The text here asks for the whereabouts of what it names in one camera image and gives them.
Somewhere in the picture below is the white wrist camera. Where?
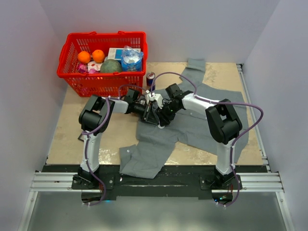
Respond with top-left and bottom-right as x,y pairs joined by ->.
145,90 -> 155,104
150,93 -> 163,108

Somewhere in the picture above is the orange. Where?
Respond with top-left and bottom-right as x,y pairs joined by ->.
77,51 -> 91,64
92,50 -> 105,63

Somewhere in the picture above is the aluminium frame rail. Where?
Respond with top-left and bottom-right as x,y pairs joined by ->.
18,64 -> 295,231

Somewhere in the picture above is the Red Bull drink can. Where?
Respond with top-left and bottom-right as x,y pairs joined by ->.
146,72 -> 155,89

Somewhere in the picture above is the blue snack bag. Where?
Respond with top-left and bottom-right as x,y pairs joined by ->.
121,46 -> 143,72

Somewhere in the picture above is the right orange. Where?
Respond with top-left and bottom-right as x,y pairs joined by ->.
92,50 -> 105,63

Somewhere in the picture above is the white blue carton box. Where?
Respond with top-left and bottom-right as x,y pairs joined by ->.
107,47 -> 143,63

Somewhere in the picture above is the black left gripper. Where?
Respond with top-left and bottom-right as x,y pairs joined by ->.
132,102 -> 159,125

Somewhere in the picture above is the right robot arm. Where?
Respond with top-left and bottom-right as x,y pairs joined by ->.
154,84 -> 243,189

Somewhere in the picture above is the red plastic shopping basket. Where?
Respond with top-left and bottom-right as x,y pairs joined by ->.
57,31 -> 148,97

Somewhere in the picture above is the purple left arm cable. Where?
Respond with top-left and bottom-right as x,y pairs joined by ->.
80,84 -> 149,206

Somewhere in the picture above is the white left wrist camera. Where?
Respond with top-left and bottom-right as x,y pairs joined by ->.
145,90 -> 155,104

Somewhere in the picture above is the left orange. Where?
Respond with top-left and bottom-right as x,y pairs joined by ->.
77,51 -> 91,64

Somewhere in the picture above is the pink snack packet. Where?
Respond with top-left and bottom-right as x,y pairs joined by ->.
77,61 -> 102,74

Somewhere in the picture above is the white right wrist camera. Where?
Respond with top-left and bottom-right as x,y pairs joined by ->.
150,93 -> 163,108

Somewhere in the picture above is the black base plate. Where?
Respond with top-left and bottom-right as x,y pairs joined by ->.
42,165 -> 267,202

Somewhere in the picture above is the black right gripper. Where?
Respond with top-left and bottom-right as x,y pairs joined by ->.
155,102 -> 181,127

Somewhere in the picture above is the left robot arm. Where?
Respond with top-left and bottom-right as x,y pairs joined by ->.
74,89 -> 159,189

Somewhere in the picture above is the green melon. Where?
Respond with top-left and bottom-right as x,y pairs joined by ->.
100,59 -> 122,73

